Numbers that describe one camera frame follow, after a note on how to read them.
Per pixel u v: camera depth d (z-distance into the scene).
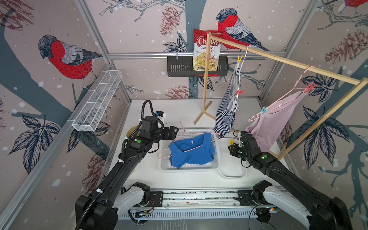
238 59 0.82
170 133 0.68
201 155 0.83
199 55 0.88
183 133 0.90
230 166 0.85
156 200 0.73
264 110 0.60
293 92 0.58
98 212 0.37
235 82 1.21
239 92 0.66
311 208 0.43
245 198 0.73
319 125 0.59
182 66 1.07
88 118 0.71
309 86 0.64
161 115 0.69
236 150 0.73
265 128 0.74
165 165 0.83
